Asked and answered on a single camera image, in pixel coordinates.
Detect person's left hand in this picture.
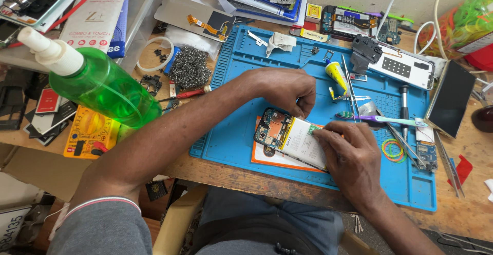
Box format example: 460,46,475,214
246,68,317,120

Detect person's right hand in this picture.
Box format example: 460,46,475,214
312,122,383,210

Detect smartphone with white battery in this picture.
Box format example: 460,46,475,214
253,107,333,173

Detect yellow glue tube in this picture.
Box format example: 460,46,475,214
324,60,349,98

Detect purple and teal toothbrush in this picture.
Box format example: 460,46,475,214
335,110,429,128

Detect crumpled white tissue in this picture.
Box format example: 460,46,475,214
265,32,297,58

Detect orange and white card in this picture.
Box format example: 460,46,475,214
251,116,328,173

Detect coloured rubber bands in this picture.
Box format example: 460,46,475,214
381,138,407,164

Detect blue silicone repair mat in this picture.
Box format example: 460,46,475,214
189,25,438,212

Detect black precision screwdriver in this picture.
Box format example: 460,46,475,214
398,85,410,141

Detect small yellow box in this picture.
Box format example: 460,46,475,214
305,3,323,24

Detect opened smartphone with purple edge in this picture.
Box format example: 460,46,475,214
320,5,380,42

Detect small blue circuit board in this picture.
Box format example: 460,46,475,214
415,141,439,172

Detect person's legs in jeans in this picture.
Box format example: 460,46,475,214
193,187,345,255

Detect small green circuit board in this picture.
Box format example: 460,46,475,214
377,17,402,46

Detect steel wool pad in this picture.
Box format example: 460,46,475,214
168,46,213,90

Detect long silver tweezers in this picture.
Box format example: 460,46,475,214
433,131,466,199

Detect smartphone with black screen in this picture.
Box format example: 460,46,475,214
423,59,477,139

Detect red plastic piece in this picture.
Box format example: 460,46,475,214
447,154,473,188

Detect phone display with orange flex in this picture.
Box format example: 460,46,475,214
154,0,236,43

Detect dark red round object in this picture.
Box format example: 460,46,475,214
471,105,493,134

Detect small black plastic part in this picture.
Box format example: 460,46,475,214
140,74,163,97

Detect clear jar of rubber bands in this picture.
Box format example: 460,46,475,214
418,0,493,61

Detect wooden stool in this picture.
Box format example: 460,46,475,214
152,185,209,255

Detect green spray bottle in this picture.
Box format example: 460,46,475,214
17,27,163,129

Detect yellow multimeter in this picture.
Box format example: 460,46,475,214
63,105,121,160

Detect white display packaging box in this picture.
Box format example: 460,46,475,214
59,0,132,59

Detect person's grey sleeve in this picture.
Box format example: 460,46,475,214
46,196,153,255

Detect pile of black phone parts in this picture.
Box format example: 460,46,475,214
22,87,78,148

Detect red phone battery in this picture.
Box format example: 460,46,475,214
34,88,62,116

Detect cardboard box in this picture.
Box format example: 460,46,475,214
0,143,94,204

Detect black phone camera frame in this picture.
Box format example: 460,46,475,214
349,34,383,75

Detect small metal bracket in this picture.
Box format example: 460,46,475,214
246,29,269,48

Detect white phone back frame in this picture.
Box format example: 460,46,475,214
367,41,436,91

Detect red-handled screwdriver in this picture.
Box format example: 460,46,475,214
158,85,212,102

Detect white cable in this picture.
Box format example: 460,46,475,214
375,0,453,61

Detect white tape ring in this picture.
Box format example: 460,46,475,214
136,36,175,73

